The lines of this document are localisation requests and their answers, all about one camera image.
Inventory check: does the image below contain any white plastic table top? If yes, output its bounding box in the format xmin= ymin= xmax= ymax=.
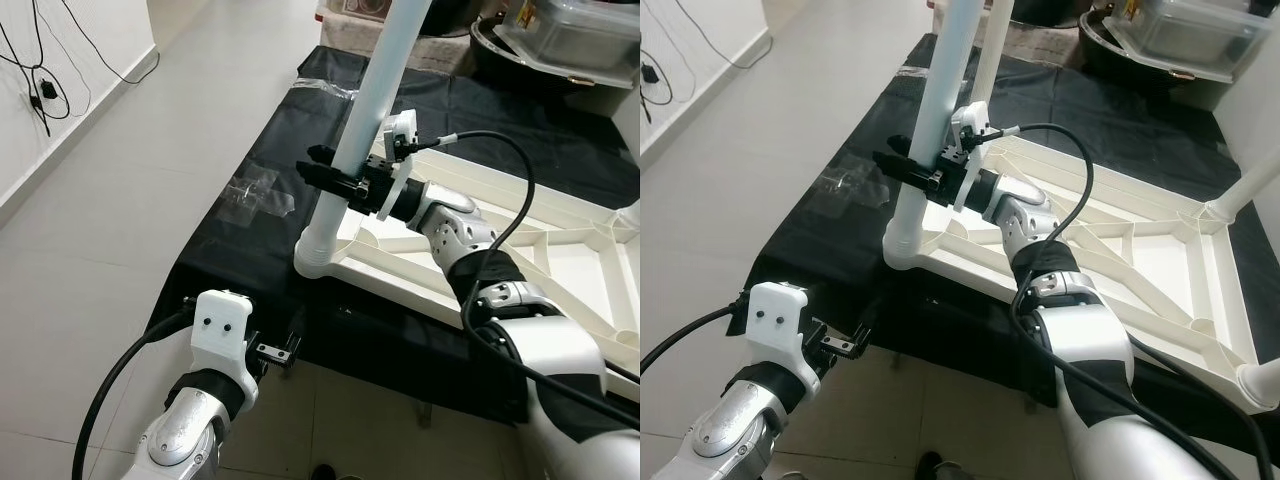
xmin=295 ymin=140 xmax=641 ymax=376
xmin=885 ymin=130 xmax=1280 ymax=411

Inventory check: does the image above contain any clear tape cross patch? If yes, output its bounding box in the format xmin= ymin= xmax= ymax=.
xmin=820 ymin=165 xmax=891 ymax=211
xmin=225 ymin=170 xmax=296 ymax=226

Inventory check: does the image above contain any black tablecloth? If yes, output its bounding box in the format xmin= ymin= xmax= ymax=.
xmin=150 ymin=45 xmax=641 ymax=431
xmin=745 ymin=35 xmax=1280 ymax=456

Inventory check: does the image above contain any beige low platform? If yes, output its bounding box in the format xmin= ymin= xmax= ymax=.
xmin=930 ymin=0 xmax=1091 ymax=56
xmin=320 ymin=0 xmax=481 ymax=71

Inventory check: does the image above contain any dark metal wok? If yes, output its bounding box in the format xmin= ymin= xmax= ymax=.
xmin=470 ymin=20 xmax=601 ymax=96
xmin=1078 ymin=10 xmax=1201 ymax=86

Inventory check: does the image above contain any clear plastic storage box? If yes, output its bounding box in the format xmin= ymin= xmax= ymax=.
xmin=495 ymin=0 xmax=641 ymax=91
xmin=1105 ymin=0 xmax=1271 ymax=81

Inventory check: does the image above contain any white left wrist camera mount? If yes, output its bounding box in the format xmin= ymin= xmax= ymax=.
xmin=748 ymin=282 xmax=809 ymax=396
xmin=190 ymin=290 xmax=259 ymax=406

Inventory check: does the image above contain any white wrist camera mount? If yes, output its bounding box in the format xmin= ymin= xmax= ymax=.
xmin=948 ymin=100 xmax=991 ymax=211
xmin=748 ymin=282 xmax=809 ymax=396
xmin=190 ymin=290 xmax=259 ymax=406
xmin=378 ymin=112 xmax=419 ymax=219

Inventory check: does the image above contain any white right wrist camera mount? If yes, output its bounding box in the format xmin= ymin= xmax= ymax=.
xmin=948 ymin=100 xmax=991 ymax=211
xmin=378 ymin=112 xmax=419 ymax=219

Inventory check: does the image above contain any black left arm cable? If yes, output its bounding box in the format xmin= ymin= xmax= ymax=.
xmin=72 ymin=305 xmax=196 ymax=480
xmin=640 ymin=300 xmax=756 ymax=376

